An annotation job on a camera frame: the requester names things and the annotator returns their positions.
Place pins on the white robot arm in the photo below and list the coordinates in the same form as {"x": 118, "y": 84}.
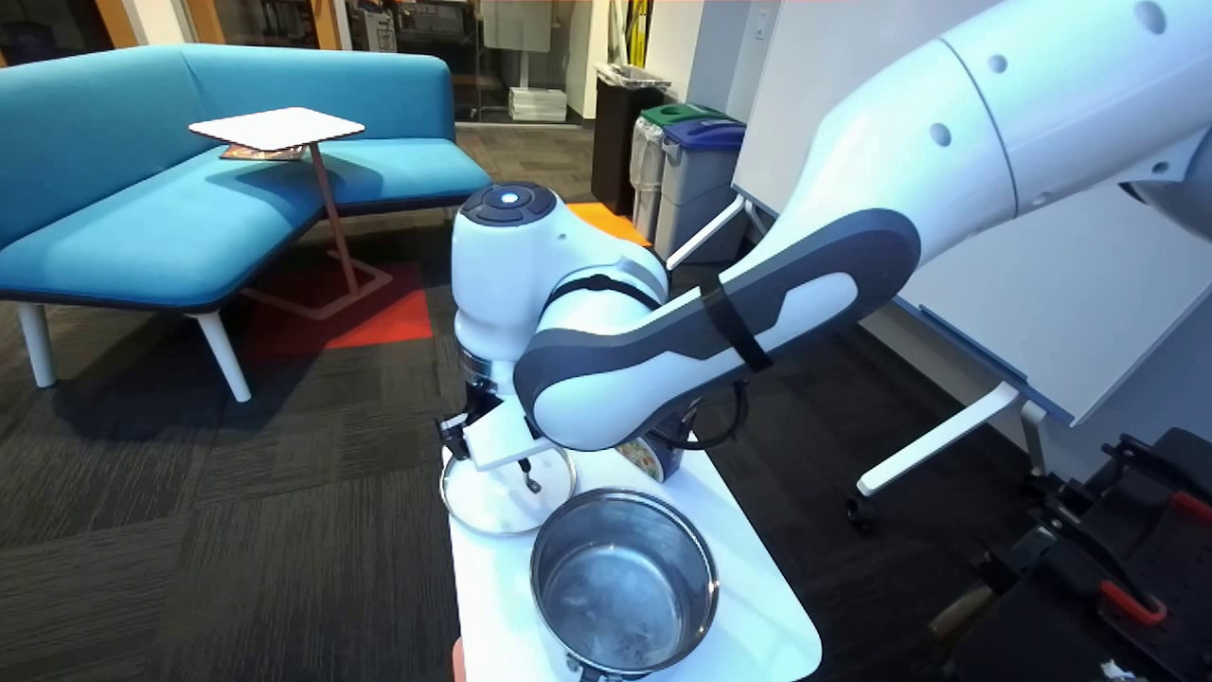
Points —
{"x": 883, "y": 164}

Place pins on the stainless steel pot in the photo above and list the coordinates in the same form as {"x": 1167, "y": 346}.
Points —
{"x": 628, "y": 591}

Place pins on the green lid recycling bin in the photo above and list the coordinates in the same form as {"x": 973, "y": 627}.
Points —
{"x": 646, "y": 172}

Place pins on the blue lid recycling bin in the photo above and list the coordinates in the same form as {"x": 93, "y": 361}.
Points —
{"x": 697, "y": 190}

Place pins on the white box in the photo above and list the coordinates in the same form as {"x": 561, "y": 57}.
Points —
{"x": 538, "y": 105}

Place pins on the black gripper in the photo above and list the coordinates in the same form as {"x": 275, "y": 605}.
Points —
{"x": 497, "y": 438}

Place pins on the large white mobile whiteboard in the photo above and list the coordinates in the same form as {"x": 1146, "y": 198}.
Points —
{"x": 1085, "y": 297}

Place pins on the blue upholstered sofa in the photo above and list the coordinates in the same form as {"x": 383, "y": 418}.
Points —
{"x": 155, "y": 212}

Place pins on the black trash bin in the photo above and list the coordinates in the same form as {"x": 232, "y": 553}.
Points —
{"x": 620, "y": 145}

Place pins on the white side table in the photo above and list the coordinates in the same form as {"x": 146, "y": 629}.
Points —
{"x": 277, "y": 125}

